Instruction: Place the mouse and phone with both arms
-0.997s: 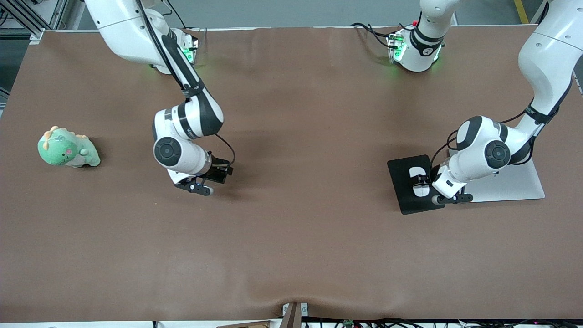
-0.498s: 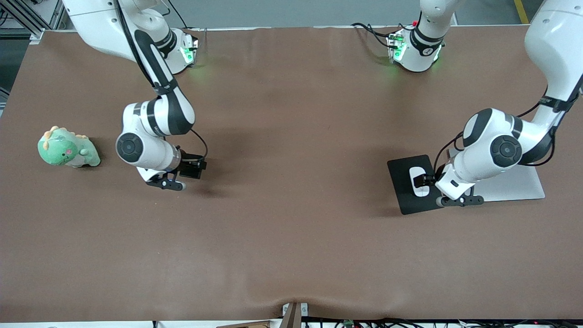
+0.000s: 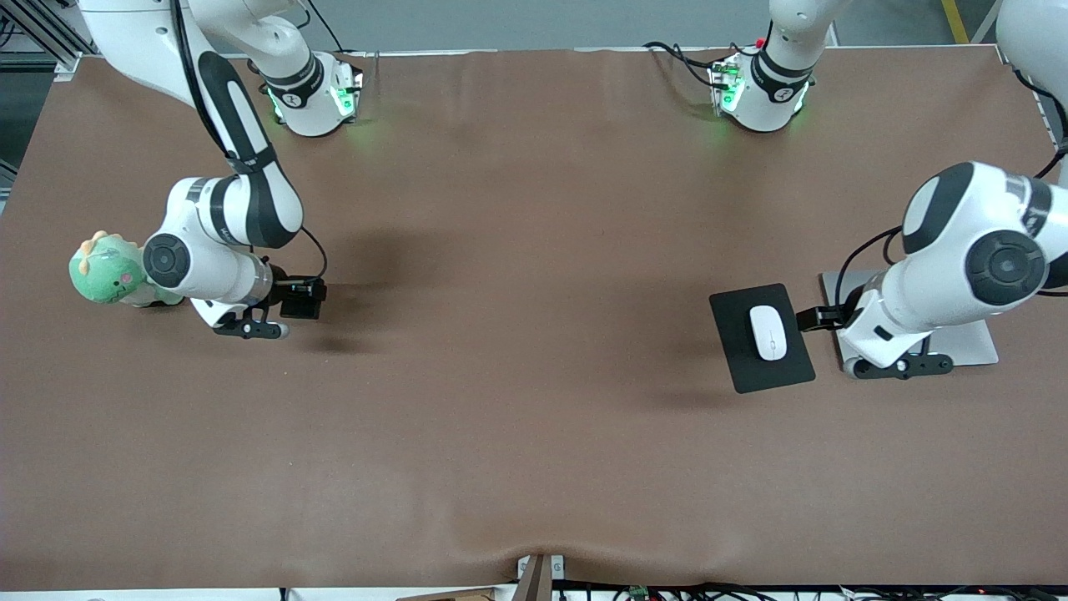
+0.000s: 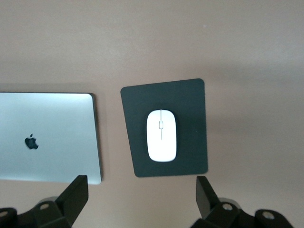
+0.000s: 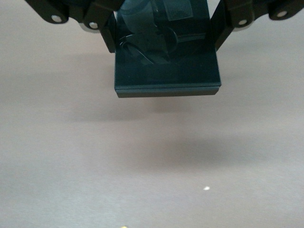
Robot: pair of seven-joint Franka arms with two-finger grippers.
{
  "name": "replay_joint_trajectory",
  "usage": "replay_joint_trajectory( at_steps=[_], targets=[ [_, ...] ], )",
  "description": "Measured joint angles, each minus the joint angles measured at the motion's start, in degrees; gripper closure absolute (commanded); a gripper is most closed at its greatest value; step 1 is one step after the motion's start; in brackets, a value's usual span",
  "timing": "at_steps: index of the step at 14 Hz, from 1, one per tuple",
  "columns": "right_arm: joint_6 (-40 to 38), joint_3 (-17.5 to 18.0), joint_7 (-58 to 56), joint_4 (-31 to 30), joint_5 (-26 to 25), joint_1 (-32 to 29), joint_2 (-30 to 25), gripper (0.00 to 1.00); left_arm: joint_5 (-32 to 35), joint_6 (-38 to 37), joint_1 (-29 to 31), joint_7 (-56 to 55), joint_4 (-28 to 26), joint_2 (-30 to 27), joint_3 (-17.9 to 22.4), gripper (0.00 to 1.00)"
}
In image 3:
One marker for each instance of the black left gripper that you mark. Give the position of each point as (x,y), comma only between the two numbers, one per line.
(828,318)

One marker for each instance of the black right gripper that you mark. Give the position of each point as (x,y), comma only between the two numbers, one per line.
(288,292)

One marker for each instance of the small black phone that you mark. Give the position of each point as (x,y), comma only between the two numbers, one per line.
(300,307)

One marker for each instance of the white computer mouse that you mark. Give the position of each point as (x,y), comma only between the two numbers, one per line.
(768,334)

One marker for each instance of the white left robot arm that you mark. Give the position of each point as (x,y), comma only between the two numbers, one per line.
(943,275)

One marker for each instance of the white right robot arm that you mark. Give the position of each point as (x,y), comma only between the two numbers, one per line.
(209,271)

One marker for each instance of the black mouse pad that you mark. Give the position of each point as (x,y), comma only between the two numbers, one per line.
(734,351)

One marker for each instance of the silver closed laptop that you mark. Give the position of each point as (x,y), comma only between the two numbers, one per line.
(972,346)

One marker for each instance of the green dinosaur plush toy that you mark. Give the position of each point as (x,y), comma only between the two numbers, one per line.
(104,275)

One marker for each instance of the brown table cover mat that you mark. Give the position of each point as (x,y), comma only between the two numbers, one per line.
(534,459)

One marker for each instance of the aluminium frame strut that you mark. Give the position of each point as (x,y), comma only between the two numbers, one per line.
(60,48)

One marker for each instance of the camera stand bracket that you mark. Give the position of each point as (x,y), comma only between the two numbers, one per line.
(534,580)

